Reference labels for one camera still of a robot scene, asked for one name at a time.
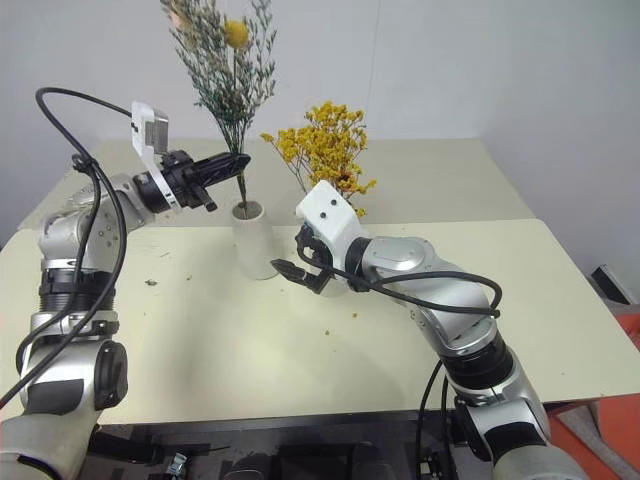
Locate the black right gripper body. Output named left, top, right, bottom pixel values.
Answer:
left=293, top=224, right=335, bottom=278

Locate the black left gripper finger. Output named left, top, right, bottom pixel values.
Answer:
left=191, top=153, right=252, bottom=187
left=188, top=183, right=218, bottom=213

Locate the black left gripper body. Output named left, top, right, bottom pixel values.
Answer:
left=159, top=148, right=202, bottom=210

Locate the yellow dried flower bouquet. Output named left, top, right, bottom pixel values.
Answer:
left=259, top=101, right=379, bottom=219

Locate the green dried flower bouquet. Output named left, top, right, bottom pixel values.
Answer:
left=159, top=0, right=279, bottom=221

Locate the white ceramic vase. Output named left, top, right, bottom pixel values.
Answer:
left=319, top=277, right=354, bottom=300
left=230, top=198, right=282, bottom=282

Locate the dark rounded shape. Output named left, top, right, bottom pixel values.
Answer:
left=225, top=457, right=275, bottom=480

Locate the grey felt pad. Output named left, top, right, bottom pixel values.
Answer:
left=542, top=394, right=622, bottom=454

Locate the black box with grey edge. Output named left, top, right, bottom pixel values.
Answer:
left=589, top=263, right=633, bottom=306

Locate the orange red fabric surface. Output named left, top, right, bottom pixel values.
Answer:
left=597, top=304, right=640, bottom=480

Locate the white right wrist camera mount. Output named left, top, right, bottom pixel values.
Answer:
left=294, top=180, right=364, bottom=274

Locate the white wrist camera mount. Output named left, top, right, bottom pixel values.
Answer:
left=130, top=101, right=180, bottom=211
left=294, top=180, right=364, bottom=274

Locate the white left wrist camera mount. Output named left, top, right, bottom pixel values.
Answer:
left=130, top=101, right=180, bottom=211

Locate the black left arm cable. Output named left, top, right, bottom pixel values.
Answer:
left=0, top=87, right=137, bottom=409

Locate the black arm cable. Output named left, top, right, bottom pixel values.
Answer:
left=0, top=87, right=137, bottom=409
left=295, top=234, right=503, bottom=319

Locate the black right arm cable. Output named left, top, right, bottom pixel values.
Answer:
left=295, top=234, right=503, bottom=319

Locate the black table frame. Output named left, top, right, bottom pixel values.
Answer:
left=87, top=409, right=464, bottom=480

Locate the thin black hanging cable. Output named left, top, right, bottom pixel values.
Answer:
left=416, top=359, right=451, bottom=480

